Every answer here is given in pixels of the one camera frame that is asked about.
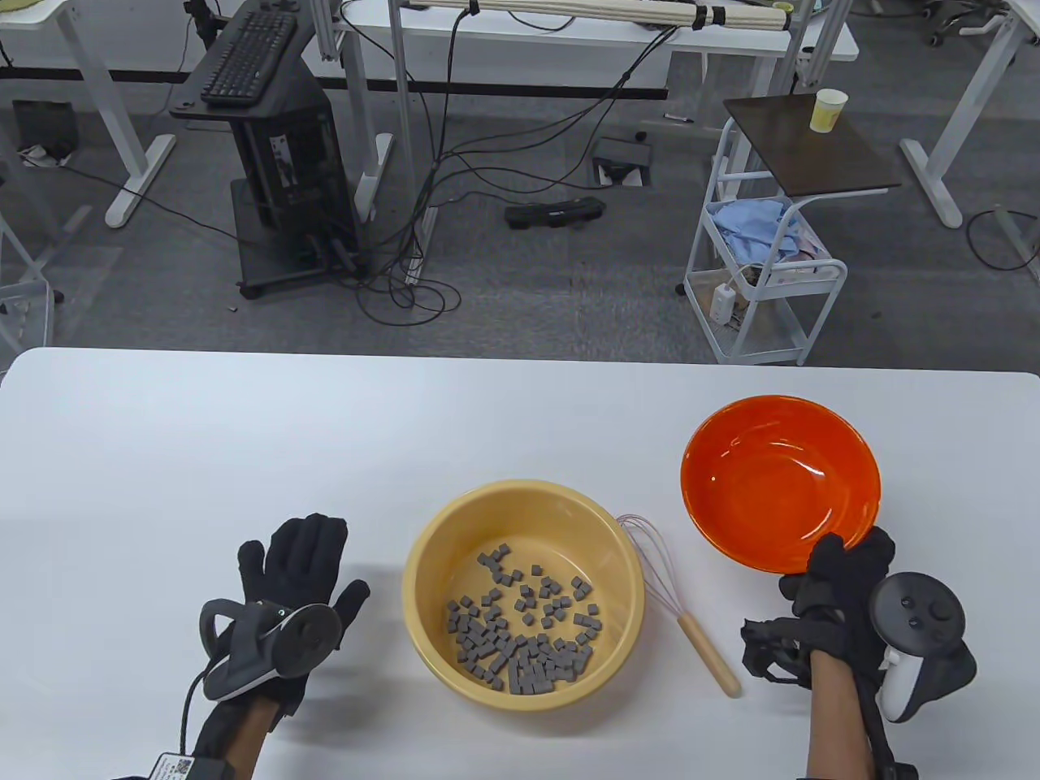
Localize tangle of black cables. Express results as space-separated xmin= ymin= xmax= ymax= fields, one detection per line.
xmin=355 ymin=0 xmax=691 ymax=327

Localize orange plastic bowl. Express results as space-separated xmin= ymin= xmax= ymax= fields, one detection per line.
xmin=681 ymin=396 xmax=882 ymax=574

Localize blue cloth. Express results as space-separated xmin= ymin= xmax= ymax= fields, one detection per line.
xmin=709 ymin=199 xmax=801 ymax=265

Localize office chair base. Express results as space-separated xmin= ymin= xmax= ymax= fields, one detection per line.
xmin=926 ymin=0 xmax=1008 ymax=47

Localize black glove cable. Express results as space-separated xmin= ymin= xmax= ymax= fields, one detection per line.
xmin=177 ymin=662 xmax=220 ymax=756

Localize black hand controller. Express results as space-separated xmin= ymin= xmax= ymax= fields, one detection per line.
xmin=869 ymin=573 xmax=977 ymax=724
xmin=200 ymin=598 xmax=342 ymax=701

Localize black keyboard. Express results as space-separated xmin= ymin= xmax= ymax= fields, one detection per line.
xmin=201 ymin=8 xmax=300 ymax=108

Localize pile of grey toy blocks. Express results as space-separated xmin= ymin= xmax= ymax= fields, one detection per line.
xmin=445 ymin=543 xmax=602 ymax=696

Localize person's left forearm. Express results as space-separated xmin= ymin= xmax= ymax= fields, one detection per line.
xmin=191 ymin=699 xmax=281 ymax=780

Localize black box under desk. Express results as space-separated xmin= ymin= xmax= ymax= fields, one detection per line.
xmin=12 ymin=100 xmax=78 ymax=159

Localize yellow paper cup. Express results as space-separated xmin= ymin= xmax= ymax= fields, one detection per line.
xmin=809 ymin=88 xmax=849 ymax=133

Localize white rolling cart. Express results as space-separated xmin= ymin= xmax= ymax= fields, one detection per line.
xmin=676 ymin=118 xmax=848 ymax=366

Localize person's right hand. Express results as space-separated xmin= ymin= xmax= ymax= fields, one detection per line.
xmin=741 ymin=526 xmax=896 ymax=691

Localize person's right forearm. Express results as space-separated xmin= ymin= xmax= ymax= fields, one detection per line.
xmin=806 ymin=650 xmax=919 ymax=780

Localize whisk with wooden handle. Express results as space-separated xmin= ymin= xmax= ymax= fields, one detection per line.
xmin=615 ymin=513 xmax=742 ymax=698

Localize dark brown side table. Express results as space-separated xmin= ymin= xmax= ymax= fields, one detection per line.
xmin=723 ymin=93 xmax=903 ymax=198

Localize person's left hand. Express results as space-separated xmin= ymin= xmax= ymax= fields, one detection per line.
xmin=215 ymin=513 xmax=371 ymax=716

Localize black floor socket box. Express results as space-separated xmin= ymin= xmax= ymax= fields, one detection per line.
xmin=591 ymin=136 xmax=656 ymax=188

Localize long white desk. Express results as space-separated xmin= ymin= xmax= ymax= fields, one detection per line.
xmin=337 ymin=16 xmax=860 ymax=224

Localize yellow plastic basin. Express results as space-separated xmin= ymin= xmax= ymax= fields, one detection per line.
xmin=403 ymin=479 xmax=647 ymax=713

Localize white metal rack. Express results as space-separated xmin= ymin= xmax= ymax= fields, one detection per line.
xmin=0 ymin=215 xmax=58 ymax=358

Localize white desk with angled leg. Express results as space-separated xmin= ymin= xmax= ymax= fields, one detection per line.
xmin=899 ymin=0 xmax=1040 ymax=230

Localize black power strip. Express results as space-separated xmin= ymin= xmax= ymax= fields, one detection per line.
xmin=505 ymin=197 xmax=608 ymax=230

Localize black computer stand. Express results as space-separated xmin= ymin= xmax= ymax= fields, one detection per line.
xmin=168 ymin=0 xmax=364 ymax=300

